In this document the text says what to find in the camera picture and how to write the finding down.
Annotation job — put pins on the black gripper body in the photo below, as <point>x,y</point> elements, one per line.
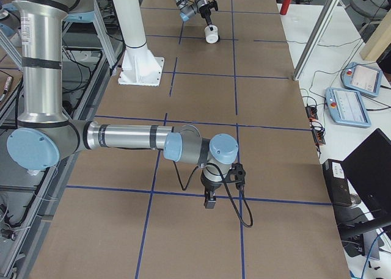
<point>209,187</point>
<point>208,17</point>

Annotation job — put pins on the white smiley mug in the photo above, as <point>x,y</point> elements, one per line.
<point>211,37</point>

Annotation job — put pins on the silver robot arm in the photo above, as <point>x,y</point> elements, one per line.
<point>46,135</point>
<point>188,9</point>

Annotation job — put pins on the brown paper table cover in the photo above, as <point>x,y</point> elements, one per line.
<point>123,214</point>

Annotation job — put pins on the near orange black adapter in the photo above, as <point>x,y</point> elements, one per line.
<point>318,135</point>

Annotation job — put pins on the orange black adapter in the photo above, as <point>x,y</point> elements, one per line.
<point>311,112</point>
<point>318,135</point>

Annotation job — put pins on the far orange black adapter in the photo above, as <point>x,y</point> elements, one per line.
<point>311,112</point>

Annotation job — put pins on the black desktop box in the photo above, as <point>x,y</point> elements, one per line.
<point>337,185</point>

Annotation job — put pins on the near teach pendant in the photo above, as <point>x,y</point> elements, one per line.
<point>346,107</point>

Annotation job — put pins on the teach pendant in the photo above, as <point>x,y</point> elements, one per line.
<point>346,107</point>
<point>361,77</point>

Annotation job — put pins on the far teach pendant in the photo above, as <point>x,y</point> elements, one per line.
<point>361,77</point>

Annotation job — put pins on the black computer monitor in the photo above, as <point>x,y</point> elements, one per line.
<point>368,170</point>

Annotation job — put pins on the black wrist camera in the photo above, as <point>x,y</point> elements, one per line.
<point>236,175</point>
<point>212,5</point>

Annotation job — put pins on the white camera pedestal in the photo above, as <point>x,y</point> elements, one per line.
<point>139,66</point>

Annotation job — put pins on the aluminium frame post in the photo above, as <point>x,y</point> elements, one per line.
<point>315,36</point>

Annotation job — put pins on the aluminium side frame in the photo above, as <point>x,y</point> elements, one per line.
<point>28,199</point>

